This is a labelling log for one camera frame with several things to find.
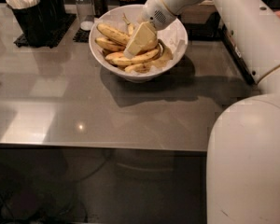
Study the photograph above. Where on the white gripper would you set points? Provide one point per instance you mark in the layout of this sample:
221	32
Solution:
154	12

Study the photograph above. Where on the left small yellow banana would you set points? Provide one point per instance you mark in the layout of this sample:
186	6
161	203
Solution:
106	43

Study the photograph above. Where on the front black cutlery holder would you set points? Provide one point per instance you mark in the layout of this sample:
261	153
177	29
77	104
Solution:
28	15

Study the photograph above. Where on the small black mesh mat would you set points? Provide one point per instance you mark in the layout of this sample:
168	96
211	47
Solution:
81	36

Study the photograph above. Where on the spotted yellow banana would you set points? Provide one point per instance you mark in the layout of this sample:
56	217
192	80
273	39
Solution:
116	35

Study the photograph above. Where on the black rubber mesh mat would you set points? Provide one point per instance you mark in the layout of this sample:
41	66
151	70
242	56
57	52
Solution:
55	36

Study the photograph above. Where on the black cutlery holder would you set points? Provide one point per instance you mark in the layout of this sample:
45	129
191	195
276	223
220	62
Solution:
52	12
28	15

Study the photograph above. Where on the rear black cutlery holder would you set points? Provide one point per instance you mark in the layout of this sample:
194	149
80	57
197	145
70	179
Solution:
52	12

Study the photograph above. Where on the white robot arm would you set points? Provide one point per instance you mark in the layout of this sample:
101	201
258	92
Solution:
243	156

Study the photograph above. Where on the black napkin dispenser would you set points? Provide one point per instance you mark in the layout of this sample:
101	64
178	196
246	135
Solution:
201	21

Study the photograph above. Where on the clear salt shaker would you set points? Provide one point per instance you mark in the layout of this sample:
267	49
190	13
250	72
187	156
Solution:
85	14

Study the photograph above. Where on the black condiment packet rack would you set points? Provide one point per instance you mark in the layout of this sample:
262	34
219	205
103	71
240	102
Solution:
232	49

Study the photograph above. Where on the front right yellow banana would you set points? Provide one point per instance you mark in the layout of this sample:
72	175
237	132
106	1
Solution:
160	62

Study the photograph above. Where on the back upright yellow banana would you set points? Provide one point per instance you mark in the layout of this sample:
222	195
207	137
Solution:
130	25

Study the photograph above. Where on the white ceramic bowl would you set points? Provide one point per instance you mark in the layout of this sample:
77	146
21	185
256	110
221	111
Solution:
174	36

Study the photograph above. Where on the middle yellow banana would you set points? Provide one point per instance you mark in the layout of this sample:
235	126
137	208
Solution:
118	58

